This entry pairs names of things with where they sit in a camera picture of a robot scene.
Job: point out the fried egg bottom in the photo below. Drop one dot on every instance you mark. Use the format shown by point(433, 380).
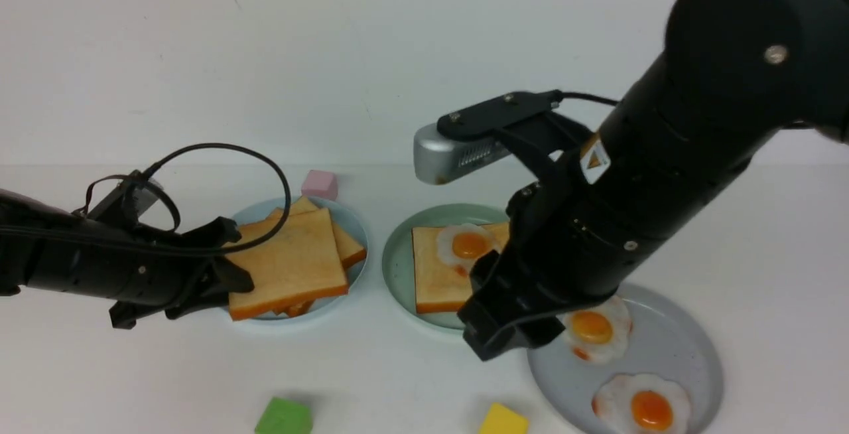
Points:
point(642, 403)

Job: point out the green cube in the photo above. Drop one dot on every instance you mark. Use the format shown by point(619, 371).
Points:
point(285, 416)

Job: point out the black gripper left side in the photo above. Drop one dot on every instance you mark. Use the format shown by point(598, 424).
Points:
point(143, 284)

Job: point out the fried egg middle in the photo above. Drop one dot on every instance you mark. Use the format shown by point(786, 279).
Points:
point(599, 335)

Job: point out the silver wrist camera right side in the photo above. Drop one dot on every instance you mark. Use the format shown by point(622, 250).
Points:
point(520, 124)

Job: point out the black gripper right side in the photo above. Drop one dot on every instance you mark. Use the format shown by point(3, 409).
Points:
point(552, 264)

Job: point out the wrist camera left side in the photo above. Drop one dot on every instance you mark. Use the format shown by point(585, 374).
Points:
point(123, 206)

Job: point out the yellow cube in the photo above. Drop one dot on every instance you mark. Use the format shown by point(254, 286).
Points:
point(502, 420)

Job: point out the grey plate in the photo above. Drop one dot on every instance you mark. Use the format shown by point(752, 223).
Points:
point(666, 341)

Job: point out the green plate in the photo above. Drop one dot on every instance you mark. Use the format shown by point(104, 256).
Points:
point(398, 267)

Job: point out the fried egg top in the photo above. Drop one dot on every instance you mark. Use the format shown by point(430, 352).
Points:
point(459, 247)

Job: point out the light blue plate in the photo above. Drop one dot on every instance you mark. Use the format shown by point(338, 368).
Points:
point(351, 224)

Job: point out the fried egg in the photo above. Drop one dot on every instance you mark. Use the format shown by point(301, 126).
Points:
point(599, 335)
point(459, 247)
point(642, 403)

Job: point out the pink cube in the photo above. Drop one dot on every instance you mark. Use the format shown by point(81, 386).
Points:
point(320, 184)

